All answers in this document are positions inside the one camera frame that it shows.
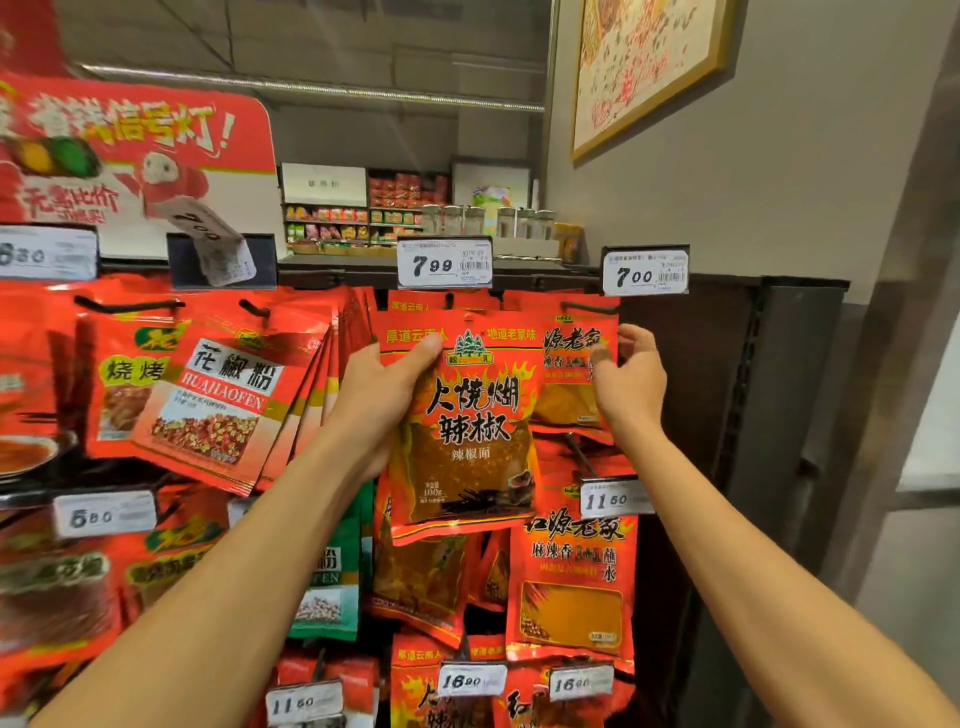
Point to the metal ceiling rail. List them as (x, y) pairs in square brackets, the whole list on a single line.
[(330, 87)]

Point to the rows of hanging red packets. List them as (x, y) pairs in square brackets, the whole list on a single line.
[(570, 585)]

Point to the person's right forearm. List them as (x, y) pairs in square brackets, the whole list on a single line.
[(780, 600)]

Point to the person's left hand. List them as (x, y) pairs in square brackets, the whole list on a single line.
[(375, 405)]

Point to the chili powder packet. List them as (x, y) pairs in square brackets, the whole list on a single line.
[(473, 435)]

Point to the red white promotion sign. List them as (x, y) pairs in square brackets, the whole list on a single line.
[(135, 150)]

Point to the person's right hand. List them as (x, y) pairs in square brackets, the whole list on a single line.
[(630, 387)]

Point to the green white-label packet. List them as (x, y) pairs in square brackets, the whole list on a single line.
[(333, 585)]

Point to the white picture poster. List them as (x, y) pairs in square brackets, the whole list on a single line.
[(491, 185)]

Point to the hanging display of seasoning packets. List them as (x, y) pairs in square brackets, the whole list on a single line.
[(444, 264)]

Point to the huajiao powder packets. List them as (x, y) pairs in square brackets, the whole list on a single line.
[(225, 405)]

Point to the framed wall poster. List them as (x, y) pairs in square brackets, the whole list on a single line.
[(645, 60)]

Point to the person's left forearm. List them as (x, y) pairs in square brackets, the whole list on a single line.
[(210, 615)]

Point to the red barbecue dip seasoning packet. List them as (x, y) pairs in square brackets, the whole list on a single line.
[(120, 390)]

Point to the distant shelf goods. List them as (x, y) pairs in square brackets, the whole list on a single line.
[(375, 210)]

